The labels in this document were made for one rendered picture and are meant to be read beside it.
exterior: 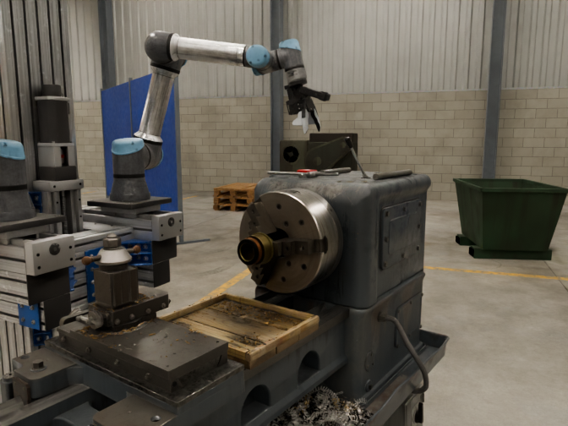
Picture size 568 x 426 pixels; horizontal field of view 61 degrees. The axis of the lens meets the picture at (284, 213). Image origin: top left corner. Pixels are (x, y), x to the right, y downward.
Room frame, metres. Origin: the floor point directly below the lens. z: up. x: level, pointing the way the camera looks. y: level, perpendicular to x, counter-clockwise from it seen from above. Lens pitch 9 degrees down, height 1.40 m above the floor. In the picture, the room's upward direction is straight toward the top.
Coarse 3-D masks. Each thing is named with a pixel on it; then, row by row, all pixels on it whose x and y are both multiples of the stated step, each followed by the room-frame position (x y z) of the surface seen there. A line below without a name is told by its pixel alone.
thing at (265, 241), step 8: (256, 232) 1.36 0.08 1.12; (248, 240) 1.30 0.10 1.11; (256, 240) 1.31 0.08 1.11; (264, 240) 1.32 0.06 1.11; (272, 240) 1.37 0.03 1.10; (240, 248) 1.32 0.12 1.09; (248, 248) 1.36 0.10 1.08; (256, 248) 1.29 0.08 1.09; (264, 248) 1.31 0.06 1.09; (272, 248) 1.33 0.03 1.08; (240, 256) 1.32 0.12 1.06; (248, 256) 1.34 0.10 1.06; (256, 256) 1.29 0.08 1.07; (264, 256) 1.31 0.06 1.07; (272, 256) 1.33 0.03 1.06; (248, 264) 1.30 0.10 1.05; (256, 264) 1.32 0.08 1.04
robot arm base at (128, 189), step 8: (120, 176) 1.79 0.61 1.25; (128, 176) 1.79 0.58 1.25; (136, 176) 1.80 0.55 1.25; (144, 176) 1.84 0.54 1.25; (112, 184) 1.81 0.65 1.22; (120, 184) 1.78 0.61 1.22; (128, 184) 1.78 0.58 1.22; (136, 184) 1.79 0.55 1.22; (144, 184) 1.82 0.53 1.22; (112, 192) 1.79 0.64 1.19; (120, 192) 1.77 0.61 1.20; (128, 192) 1.78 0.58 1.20; (136, 192) 1.78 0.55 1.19; (144, 192) 1.81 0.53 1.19; (112, 200) 1.78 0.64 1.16; (120, 200) 1.77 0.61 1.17; (128, 200) 1.77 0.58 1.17; (136, 200) 1.78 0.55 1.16
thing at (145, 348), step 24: (72, 336) 1.02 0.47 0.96; (96, 336) 0.99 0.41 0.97; (120, 336) 0.99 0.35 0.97; (144, 336) 0.99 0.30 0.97; (168, 336) 0.99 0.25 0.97; (192, 336) 0.99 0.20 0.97; (120, 360) 0.92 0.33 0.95; (144, 360) 0.87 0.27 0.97; (168, 360) 0.87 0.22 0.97; (192, 360) 0.88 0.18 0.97; (216, 360) 0.93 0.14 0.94; (168, 384) 0.84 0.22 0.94
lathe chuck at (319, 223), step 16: (272, 192) 1.44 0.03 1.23; (288, 192) 1.42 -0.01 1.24; (304, 192) 1.46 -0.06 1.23; (272, 208) 1.44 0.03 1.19; (288, 208) 1.40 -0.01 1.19; (304, 208) 1.37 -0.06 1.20; (320, 208) 1.41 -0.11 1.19; (240, 224) 1.51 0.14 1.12; (288, 224) 1.40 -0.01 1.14; (304, 224) 1.37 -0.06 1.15; (320, 224) 1.36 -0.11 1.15; (240, 240) 1.51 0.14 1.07; (336, 240) 1.40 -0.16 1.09; (288, 256) 1.40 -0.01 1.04; (304, 256) 1.37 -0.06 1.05; (320, 256) 1.33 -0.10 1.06; (272, 272) 1.44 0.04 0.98; (288, 272) 1.40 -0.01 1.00; (304, 272) 1.37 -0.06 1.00; (320, 272) 1.36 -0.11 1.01; (272, 288) 1.44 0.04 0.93; (288, 288) 1.40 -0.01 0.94; (304, 288) 1.38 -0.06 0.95
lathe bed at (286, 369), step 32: (320, 320) 1.34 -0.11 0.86; (288, 352) 1.18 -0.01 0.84; (320, 352) 1.34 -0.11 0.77; (256, 384) 1.10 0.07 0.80; (288, 384) 1.21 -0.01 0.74; (0, 416) 0.85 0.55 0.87; (32, 416) 0.86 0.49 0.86; (64, 416) 0.90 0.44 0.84; (224, 416) 1.01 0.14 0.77; (256, 416) 1.10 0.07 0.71
